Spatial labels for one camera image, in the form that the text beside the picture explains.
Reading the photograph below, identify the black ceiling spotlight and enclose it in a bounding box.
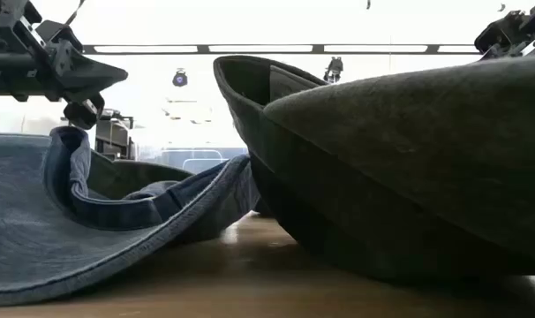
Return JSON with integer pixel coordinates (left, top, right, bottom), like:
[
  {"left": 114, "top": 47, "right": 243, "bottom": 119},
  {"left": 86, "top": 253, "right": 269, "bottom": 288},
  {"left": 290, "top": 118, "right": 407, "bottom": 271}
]
[{"left": 171, "top": 67, "right": 190, "bottom": 88}]

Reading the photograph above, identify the blue denim hat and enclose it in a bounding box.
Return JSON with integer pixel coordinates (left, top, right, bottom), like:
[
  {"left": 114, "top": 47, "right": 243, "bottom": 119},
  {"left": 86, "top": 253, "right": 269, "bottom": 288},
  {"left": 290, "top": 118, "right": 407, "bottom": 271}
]
[{"left": 0, "top": 125, "right": 260, "bottom": 308}]

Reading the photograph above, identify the overhead bar with light strips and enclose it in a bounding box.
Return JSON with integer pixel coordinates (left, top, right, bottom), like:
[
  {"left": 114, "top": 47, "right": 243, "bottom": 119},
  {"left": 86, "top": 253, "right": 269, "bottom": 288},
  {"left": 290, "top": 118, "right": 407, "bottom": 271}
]
[{"left": 82, "top": 42, "right": 480, "bottom": 56}]

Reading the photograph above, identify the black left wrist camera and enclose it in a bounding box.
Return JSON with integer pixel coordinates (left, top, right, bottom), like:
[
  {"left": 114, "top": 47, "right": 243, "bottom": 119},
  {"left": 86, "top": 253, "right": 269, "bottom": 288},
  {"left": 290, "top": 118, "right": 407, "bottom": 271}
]
[{"left": 35, "top": 19, "right": 84, "bottom": 53}]

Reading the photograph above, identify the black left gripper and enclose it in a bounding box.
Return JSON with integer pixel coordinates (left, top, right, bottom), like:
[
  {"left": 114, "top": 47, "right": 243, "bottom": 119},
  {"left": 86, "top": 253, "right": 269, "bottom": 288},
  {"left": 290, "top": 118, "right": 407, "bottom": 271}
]
[{"left": 0, "top": 0, "right": 129, "bottom": 131}]

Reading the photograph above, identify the clear plastic bin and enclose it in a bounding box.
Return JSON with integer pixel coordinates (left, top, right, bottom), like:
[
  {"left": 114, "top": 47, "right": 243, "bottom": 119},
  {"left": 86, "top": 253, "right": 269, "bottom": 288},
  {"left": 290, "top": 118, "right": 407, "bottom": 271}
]
[{"left": 134, "top": 145, "right": 251, "bottom": 174}]

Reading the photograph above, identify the black overhead camera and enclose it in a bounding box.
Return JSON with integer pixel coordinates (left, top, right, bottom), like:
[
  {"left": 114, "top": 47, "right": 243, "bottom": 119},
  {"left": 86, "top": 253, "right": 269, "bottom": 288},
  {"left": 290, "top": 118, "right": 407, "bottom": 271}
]
[{"left": 322, "top": 56, "right": 344, "bottom": 84}]

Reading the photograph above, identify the black storage shelf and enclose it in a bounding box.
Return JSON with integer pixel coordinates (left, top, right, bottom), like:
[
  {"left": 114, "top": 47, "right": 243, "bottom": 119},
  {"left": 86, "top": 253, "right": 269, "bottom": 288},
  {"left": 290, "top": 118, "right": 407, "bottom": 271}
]
[{"left": 94, "top": 108, "right": 137, "bottom": 161}]

